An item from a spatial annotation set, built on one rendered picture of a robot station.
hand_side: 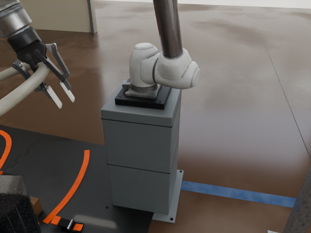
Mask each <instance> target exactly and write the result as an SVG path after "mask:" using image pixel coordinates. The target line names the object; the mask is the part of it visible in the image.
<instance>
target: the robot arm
mask: <svg viewBox="0 0 311 233"><path fill-rule="evenodd" d="M153 4H154V9H155V16H156V21H157V27H158V32H159V37H160V42H161V48H162V52H161V53H158V49H157V48H156V47H155V46H154V45H152V44H150V43H139V44H137V45H135V47H134V48H133V50H132V52H131V55H130V62H129V70H130V79H131V82H127V83H123V84H122V87H123V88H126V89H128V91H127V92H126V93H125V95H126V96H134V97H142V98H151V99H156V98H157V94H158V92H159V89H160V88H161V87H162V86H166V87H170V88H174V89H189V88H192V87H194V86H195V85H196V84H197V82H198V80H199V76H200V69H199V66H198V65H197V63H196V62H194V61H192V59H191V57H190V55H189V53H188V51H187V50H186V49H184V48H183V47H182V39H181V30H180V18H179V7H178V0H153ZM31 23H32V20H31V19H30V17H29V16H28V14H27V12H26V11H25V9H24V8H23V6H22V4H21V3H20V1H19V0H0V37H2V38H4V37H8V39H7V41H8V43H9V44H10V45H11V47H12V48H13V50H14V51H15V52H16V54H17V60H16V61H15V62H14V63H13V64H12V67H13V68H14V69H16V70H18V71H19V72H20V73H21V75H22V76H23V77H24V78H25V80H27V79H28V78H29V77H31V75H30V74H29V72H28V71H27V70H26V68H25V67H24V66H23V63H22V62H25V63H27V64H29V65H30V67H31V69H32V70H33V72H34V73H35V72H36V70H37V69H38V65H37V64H38V63H39V62H43V63H44V64H45V65H46V66H47V67H48V68H49V69H50V70H51V71H52V72H53V73H54V74H55V75H56V76H57V77H58V78H59V79H60V80H61V81H60V85H61V86H62V88H63V89H64V90H65V92H66V93H67V95H68V96H69V98H70V99H71V101H72V102H74V101H75V97H74V96H73V94H72V92H71V91H70V90H71V85H70V84H69V82H68V81H67V77H68V76H69V70H68V68H67V67H66V65H65V63H64V61H63V59H62V58H61V56H60V54H59V52H58V51H57V45H56V43H52V44H46V43H44V42H43V41H42V40H41V39H40V37H39V36H38V34H37V33H36V32H35V30H34V28H33V27H30V26H29V25H30V24H31ZM47 49H49V51H50V52H52V53H53V56H54V57H55V59H56V61H57V63H58V64H59V66H60V68H61V70H62V71H63V73H64V74H63V73H62V72H61V71H60V70H59V69H58V68H57V67H56V66H55V65H54V64H53V63H52V61H51V60H50V59H49V58H48V56H47V55H46V50H47ZM21 61H22V62H21ZM34 91H35V92H38V91H43V92H44V93H45V94H46V96H47V97H48V99H50V100H51V99H53V100H54V102H55V103H56V104H57V106H58V107H59V108H62V103H61V101H60V100H59V98H58V97H57V96H56V94H55V93H54V91H53V90H52V88H51V87H50V86H48V87H47V85H46V83H45V81H43V82H42V83H41V84H40V85H39V86H38V87H37V88H36V89H35V90H34Z"/></svg>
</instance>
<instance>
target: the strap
mask: <svg viewBox="0 0 311 233"><path fill-rule="evenodd" d="M0 134H1V135H2V136H4V138H5V140H6V148H5V151H4V153H3V155H2V157H1V159H0V169H1V167H2V166H3V164H4V163H5V160H6V159H7V157H8V155H9V152H10V149H11V145H12V140H11V137H10V135H9V134H7V133H6V132H4V131H2V130H0ZM89 155H90V150H85V152H84V160H83V164H82V167H81V170H80V172H79V174H78V177H77V179H76V181H75V183H74V184H73V186H72V188H71V189H70V191H69V192H68V194H67V195H66V196H65V197H64V199H63V200H62V201H61V202H60V203H59V204H58V206H57V207H56V208H55V209H54V210H53V211H52V212H51V213H50V214H49V215H48V216H47V217H46V218H45V219H44V220H43V222H45V223H47V224H49V222H50V221H51V220H52V219H53V218H54V216H55V215H57V214H58V213H59V212H60V210H61V209H62V208H63V207H64V206H65V205H66V204H67V202H68V201H69V200H70V198H71V197H72V196H73V194H74V193H75V192H76V190H77V188H78V186H79V185H80V183H81V181H82V179H83V176H84V174H85V172H86V169H87V165H88V162H89Z"/></svg>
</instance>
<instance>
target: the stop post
mask: <svg viewBox="0 0 311 233"><path fill-rule="evenodd" d="M310 223H311V166H310V168H309V170H308V173H307V175H306V177H305V180H304V182H303V185H302V187H301V189H300V192H299V194H298V197H297V199H296V202H295V204H294V206H293V208H292V211H291V213H290V216H289V218H288V220H287V223H286V225H285V228H284V230H283V232H282V233H306V231H307V229H308V227H309V225H310ZM267 233H277V232H273V231H269V230H268V231H267Z"/></svg>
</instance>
